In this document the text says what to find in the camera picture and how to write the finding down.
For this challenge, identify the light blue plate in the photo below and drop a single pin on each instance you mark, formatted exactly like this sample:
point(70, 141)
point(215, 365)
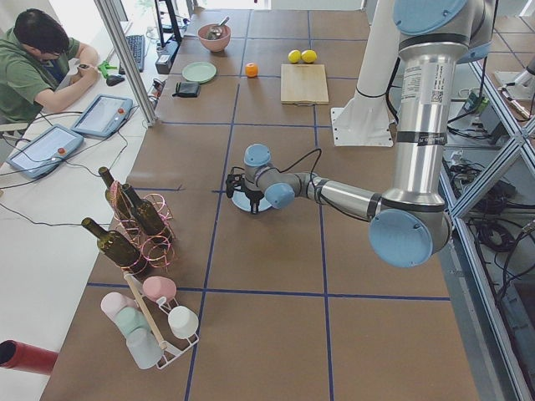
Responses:
point(240, 200)

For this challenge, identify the pink bowl with ice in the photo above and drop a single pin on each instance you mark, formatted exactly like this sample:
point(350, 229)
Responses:
point(214, 43)

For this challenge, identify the copper wire bottle rack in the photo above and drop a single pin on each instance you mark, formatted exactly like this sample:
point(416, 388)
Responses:
point(159, 255)

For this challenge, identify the near teach pendant tablet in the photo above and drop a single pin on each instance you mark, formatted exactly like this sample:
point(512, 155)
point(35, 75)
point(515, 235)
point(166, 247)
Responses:
point(46, 152)

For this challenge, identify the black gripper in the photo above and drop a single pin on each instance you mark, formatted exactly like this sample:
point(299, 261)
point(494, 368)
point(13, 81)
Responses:
point(252, 195)

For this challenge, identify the person in green shirt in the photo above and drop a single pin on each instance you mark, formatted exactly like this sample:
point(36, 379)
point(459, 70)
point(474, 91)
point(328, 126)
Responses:
point(42, 67)

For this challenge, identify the orange mandarin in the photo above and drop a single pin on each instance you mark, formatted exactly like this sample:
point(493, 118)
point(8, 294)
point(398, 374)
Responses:
point(251, 70)

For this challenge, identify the red cylinder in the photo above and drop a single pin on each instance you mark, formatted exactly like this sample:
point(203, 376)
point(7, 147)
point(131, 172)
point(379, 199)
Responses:
point(27, 358)

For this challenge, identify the white wire cup rack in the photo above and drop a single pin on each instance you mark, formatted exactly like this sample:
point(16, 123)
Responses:
point(156, 315)

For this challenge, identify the yellow lemon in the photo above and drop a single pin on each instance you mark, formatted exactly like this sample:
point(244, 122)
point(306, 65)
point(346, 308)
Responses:
point(309, 56)
point(294, 56)

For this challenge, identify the yellow lemon left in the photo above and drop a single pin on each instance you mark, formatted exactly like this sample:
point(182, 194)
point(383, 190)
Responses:
point(294, 56)

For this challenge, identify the dark wine bottle back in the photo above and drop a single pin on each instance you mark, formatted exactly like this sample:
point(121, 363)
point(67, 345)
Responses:
point(113, 196)

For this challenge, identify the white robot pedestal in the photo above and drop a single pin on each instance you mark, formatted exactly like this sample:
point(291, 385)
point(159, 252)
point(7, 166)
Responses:
point(364, 120)

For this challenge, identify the dark grey folded cloth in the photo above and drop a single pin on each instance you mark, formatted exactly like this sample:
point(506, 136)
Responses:
point(186, 89)

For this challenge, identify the teach pendant tablet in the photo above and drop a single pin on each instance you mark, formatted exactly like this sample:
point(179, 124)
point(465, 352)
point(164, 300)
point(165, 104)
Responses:
point(46, 152)
point(103, 116)

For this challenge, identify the dark wine bottle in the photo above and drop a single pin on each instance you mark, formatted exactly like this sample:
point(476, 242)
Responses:
point(146, 215)
point(113, 196)
point(117, 248)

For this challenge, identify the white cup right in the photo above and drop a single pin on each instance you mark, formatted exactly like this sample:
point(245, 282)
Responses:
point(183, 322)

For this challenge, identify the light green plate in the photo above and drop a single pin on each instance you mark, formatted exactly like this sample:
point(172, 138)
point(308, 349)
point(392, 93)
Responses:
point(199, 72)

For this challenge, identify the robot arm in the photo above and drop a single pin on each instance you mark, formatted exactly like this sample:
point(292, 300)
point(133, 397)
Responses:
point(407, 223)

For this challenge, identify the black computer mouse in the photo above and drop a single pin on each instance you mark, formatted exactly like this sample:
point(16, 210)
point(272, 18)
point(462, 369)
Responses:
point(113, 80)

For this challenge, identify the bamboo cutting board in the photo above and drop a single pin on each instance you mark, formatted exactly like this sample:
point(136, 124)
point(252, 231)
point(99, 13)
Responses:
point(304, 84)

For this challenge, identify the yellow lemon right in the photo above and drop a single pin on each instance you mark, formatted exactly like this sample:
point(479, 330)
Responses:
point(309, 56)

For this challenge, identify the dark wine bottle middle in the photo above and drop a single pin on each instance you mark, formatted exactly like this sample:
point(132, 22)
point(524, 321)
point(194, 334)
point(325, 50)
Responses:
point(146, 215)

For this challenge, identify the far teach pendant tablet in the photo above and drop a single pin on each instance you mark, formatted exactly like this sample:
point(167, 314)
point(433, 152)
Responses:
point(103, 116)

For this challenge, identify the light grey cup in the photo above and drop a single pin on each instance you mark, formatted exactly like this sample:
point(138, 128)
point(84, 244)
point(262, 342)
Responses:
point(144, 348)

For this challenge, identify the pink cup top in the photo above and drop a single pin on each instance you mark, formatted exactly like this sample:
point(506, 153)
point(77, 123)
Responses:
point(157, 287)

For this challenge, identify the mint green cup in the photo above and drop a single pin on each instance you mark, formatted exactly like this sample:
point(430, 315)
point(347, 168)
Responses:
point(129, 319)

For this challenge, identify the pale pink cup left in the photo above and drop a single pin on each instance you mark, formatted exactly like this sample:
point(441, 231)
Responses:
point(113, 302)

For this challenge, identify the black keyboard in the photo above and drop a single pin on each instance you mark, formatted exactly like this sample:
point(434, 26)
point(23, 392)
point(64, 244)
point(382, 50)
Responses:
point(136, 45)

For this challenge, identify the dark wine bottle front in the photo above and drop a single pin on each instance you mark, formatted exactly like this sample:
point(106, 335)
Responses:
point(117, 248)

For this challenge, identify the aluminium frame post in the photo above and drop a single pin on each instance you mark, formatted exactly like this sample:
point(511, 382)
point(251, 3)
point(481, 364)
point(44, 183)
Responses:
point(113, 26)

